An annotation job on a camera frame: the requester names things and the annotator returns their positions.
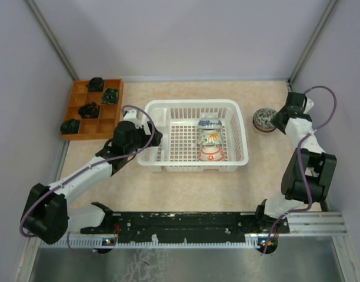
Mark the red white patterned bowl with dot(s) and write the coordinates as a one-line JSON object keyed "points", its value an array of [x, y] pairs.
{"points": [[211, 154]]}

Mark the black orange rolled item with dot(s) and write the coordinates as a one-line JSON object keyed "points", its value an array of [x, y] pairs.
{"points": [[89, 111]]}

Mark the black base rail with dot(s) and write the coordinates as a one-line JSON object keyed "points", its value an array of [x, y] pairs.
{"points": [[179, 227]]}

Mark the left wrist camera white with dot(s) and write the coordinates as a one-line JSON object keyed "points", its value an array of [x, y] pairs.
{"points": [[131, 115]]}

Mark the blue white patterned bowl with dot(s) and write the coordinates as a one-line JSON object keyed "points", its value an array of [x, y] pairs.
{"points": [[210, 124]]}

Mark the green orange floral bowl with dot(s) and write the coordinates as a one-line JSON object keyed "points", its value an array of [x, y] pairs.
{"points": [[210, 138]]}

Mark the black rolled item top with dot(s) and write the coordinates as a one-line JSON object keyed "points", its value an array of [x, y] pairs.
{"points": [[96, 84]]}

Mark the wooden compartment tray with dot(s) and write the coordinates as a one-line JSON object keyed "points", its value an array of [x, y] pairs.
{"points": [[109, 115]]}

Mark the white plastic dish rack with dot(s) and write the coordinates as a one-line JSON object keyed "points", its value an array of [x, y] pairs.
{"points": [[178, 151]]}

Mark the dark green rolled item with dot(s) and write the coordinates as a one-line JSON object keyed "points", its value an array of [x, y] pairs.
{"points": [[70, 126]]}

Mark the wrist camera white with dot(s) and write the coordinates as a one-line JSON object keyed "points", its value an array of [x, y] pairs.
{"points": [[308, 105], [131, 115]]}

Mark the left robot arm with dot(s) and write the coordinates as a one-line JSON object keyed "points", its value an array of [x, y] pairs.
{"points": [[47, 215]]}

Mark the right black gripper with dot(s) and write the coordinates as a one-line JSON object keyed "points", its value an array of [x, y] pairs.
{"points": [[276, 119]]}

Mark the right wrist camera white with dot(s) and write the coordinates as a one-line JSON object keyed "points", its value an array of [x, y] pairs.
{"points": [[308, 105]]}

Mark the grey patterned bowl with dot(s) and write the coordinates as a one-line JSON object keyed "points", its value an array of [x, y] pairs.
{"points": [[262, 120]]}

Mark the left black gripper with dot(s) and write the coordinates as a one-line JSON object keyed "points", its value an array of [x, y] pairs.
{"points": [[156, 137]]}

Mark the green black rolled item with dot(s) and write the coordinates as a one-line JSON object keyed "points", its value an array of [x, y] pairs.
{"points": [[110, 96]]}

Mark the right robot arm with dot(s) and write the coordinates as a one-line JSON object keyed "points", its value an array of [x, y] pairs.
{"points": [[308, 176]]}

